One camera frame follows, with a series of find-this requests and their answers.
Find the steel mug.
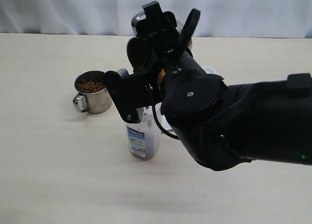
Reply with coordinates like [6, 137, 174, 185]
[126, 11, 195, 73]
[73, 71, 112, 114]

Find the white curtain backdrop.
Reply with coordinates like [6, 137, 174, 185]
[0, 0, 312, 38]

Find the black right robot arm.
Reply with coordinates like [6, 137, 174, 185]
[136, 1, 312, 171]

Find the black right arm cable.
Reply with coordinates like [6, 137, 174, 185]
[146, 8, 201, 140]

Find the clear plastic container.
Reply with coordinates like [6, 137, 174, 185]
[125, 106, 161, 160]

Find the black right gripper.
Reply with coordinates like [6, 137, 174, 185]
[131, 1, 193, 85]

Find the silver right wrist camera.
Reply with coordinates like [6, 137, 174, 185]
[117, 68, 144, 124]

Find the white plastic tray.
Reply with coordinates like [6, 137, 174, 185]
[161, 66, 216, 132]

